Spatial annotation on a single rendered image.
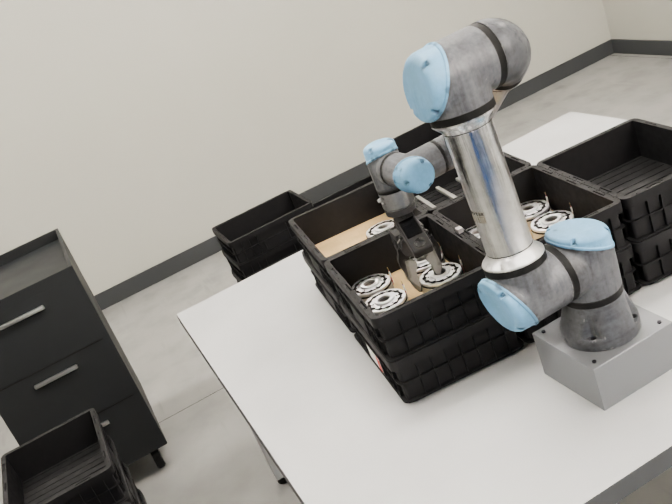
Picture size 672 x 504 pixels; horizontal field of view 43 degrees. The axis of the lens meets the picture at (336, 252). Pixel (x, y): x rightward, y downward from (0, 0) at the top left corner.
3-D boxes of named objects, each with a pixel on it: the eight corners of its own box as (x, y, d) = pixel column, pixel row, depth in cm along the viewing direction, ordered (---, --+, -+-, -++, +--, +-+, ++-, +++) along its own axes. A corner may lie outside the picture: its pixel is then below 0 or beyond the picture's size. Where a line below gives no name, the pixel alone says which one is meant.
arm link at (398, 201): (414, 185, 187) (380, 200, 186) (420, 203, 189) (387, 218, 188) (403, 177, 194) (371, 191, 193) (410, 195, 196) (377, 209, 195)
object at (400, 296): (413, 298, 192) (413, 296, 192) (375, 319, 190) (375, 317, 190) (394, 286, 201) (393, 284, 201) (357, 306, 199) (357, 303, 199)
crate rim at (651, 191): (744, 154, 186) (742, 144, 185) (626, 210, 182) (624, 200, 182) (635, 125, 223) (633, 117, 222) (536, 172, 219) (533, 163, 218)
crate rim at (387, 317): (504, 269, 178) (500, 259, 178) (376, 331, 175) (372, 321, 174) (432, 220, 215) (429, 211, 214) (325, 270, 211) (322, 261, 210)
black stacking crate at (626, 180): (750, 193, 190) (741, 146, 186) (636, 248, 186) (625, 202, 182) (643, 159, 226) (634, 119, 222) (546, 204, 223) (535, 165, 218)
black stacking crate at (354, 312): (515, 308, 182) (500, 262, 178) (391, 368, 178) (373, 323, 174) (443, 253, 219) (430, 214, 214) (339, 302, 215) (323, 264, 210)
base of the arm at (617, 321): (658, 325, 161) (649, 281, 157) (592, 362, 158) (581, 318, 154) (608, 297, 174) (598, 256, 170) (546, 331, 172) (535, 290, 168)
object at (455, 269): (468, 274, 193) (467, 271, 193) (428, 292, 193) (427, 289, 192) (452, 259, 203) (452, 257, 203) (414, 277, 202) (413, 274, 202)
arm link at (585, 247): (637, 280, 159) (623, 217, 153) (581, 315, 155) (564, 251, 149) (593, 263, 169) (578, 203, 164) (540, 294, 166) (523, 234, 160)
